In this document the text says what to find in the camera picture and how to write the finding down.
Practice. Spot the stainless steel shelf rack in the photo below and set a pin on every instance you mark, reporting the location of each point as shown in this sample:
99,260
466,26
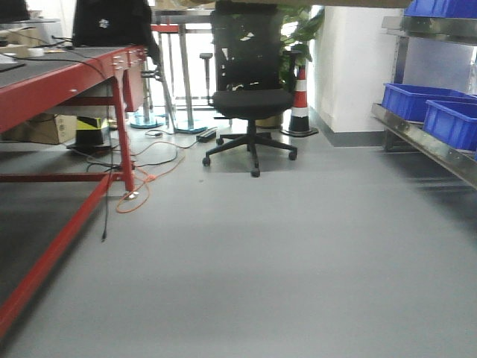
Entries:
427,56

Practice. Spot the black power brick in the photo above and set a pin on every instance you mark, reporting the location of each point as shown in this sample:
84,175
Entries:
207,135

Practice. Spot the blue bin top shelf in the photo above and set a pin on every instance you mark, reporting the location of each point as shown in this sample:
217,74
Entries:
457,9

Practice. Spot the blue bin on shelf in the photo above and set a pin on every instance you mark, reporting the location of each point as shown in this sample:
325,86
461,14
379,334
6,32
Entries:
409,101

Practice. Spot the black office chair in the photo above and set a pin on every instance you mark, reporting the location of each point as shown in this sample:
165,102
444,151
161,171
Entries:
246,38

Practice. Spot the orange white traffic cone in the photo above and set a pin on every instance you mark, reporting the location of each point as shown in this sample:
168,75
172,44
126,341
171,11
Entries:
298,125

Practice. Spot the cardboard box under workbench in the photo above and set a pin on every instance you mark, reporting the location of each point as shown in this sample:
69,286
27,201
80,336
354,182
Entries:
51,129

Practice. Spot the metal stand with round base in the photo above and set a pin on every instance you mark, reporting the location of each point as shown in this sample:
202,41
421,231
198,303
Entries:
144,117

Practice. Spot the green potted plant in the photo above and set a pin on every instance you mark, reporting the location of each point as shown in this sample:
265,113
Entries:
300,25

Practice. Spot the black yellow striped post base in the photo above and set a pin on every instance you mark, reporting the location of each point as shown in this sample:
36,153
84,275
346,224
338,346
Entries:
92,134

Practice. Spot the blue bin near right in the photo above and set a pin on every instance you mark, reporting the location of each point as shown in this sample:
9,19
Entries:
453,123

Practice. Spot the red metal workbench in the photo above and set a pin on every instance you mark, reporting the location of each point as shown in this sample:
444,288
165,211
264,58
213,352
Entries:
88,76

